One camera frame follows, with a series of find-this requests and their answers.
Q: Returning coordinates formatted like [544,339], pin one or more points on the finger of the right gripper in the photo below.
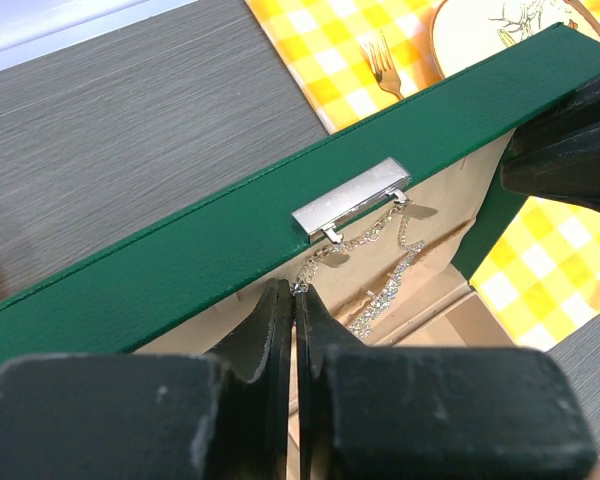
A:
[556,155]

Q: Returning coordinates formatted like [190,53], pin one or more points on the green jewelry box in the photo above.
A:
[375,219]

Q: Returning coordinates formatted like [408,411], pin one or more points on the gold fork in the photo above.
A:
[377,54]

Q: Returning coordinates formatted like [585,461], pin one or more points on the orange white checkered cloth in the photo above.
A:
[542,278]

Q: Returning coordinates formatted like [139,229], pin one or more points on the beige bird pattern plate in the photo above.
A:
[463,33]

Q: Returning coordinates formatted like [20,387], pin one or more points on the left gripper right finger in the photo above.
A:
[431,412]

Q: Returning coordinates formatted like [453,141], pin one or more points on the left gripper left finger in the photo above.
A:
[219,415]

